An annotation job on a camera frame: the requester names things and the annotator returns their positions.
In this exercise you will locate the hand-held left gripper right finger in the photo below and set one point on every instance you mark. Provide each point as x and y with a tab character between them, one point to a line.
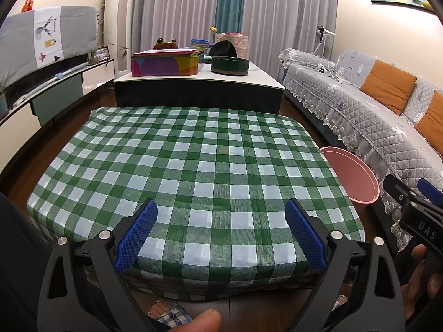
306	238

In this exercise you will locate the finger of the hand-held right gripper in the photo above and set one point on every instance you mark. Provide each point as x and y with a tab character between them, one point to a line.
427	188
394	188

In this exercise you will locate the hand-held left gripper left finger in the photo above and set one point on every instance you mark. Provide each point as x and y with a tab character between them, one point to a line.
136	238

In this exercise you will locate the pink waste bin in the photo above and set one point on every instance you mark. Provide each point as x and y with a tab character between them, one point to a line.
353	176

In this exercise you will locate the person's right hand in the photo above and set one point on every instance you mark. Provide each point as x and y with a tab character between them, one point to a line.
415	283

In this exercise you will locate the person's left hand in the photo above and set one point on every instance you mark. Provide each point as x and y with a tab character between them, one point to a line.
200	321

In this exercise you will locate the orange cushion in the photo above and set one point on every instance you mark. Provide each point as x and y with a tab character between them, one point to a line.
432	121
387	86

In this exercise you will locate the person's bare foot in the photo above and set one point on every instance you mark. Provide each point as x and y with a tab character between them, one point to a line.
161	309

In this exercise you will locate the grey quilted sofa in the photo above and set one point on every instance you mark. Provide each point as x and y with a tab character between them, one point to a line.
367	110

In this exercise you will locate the green checked tablecloth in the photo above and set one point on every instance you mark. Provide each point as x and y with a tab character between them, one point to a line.
193	166

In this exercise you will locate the person's dark trousers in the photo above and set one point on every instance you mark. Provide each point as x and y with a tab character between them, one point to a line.
17	256

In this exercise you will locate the white top coffee table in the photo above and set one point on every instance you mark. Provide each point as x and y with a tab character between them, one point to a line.
200	91

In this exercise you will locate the television cabinet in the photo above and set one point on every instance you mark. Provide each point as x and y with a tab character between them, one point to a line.
55	98

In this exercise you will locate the white floor lamp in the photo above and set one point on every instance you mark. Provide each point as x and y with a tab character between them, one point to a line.
321	31

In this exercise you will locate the colourful tin box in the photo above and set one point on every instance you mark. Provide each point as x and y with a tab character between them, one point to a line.
162	65

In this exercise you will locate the white and blue stick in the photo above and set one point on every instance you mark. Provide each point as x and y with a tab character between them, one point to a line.
69	71

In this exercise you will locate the green round tin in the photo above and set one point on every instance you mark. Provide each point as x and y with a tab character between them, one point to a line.
230	65

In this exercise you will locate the green bamboo plant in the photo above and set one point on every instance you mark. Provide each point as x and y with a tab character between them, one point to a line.
121	50

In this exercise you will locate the brown teapot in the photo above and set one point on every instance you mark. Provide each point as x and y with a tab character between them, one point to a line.
164	44

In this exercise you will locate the pink lace basket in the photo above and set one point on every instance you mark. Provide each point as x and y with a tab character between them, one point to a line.
242	45

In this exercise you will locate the stack of coloured bowls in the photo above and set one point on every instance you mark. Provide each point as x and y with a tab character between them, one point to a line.
199	44

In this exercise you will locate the grey curtain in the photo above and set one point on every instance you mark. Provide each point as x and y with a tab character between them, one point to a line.
166	7
287	13

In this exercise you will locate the black hat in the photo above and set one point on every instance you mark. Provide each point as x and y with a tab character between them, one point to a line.
223	48

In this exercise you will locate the yellow flower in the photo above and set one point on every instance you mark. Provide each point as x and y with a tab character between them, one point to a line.
214	29

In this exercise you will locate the white standing air conditioner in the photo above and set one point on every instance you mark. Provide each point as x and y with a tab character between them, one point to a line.
117	13

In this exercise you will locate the grey television dust cover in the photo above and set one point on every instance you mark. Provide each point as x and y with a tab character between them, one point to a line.
20	34

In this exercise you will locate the teal curtain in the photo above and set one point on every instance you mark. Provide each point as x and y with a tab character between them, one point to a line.
230	3

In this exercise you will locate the small photo frame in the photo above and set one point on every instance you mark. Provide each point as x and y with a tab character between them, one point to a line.
102	54

